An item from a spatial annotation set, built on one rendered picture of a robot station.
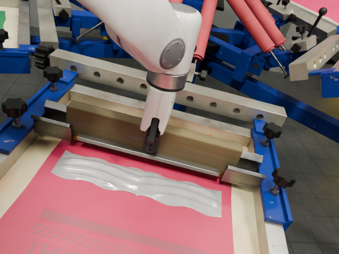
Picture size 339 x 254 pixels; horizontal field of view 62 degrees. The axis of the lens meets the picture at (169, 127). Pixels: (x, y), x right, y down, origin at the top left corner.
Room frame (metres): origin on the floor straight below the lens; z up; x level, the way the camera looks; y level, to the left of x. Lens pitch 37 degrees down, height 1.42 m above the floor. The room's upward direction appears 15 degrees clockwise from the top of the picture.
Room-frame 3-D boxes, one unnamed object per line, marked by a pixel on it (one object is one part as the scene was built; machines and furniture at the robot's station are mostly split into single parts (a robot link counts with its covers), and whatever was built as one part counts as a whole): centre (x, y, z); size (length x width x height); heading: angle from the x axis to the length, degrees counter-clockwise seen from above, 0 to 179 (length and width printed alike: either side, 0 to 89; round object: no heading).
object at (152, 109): (0.48, 0.03, 1.12); 0.10 x 0.08 x 0.11; 0
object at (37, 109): (0.51, 0.31, 0.97); 0.30 x 0.05 x 0.07; 0
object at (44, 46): (0.72, 0.39, 1.02); 0.07 x 0.06 x 0.07; 0
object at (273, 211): (0.51, -0.25, 0.97); 0.30 x 0.05 x 0.07; 0
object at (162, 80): (0.48, 0.03, 1.18); 0.09 x 0.07 x 0.03; 0
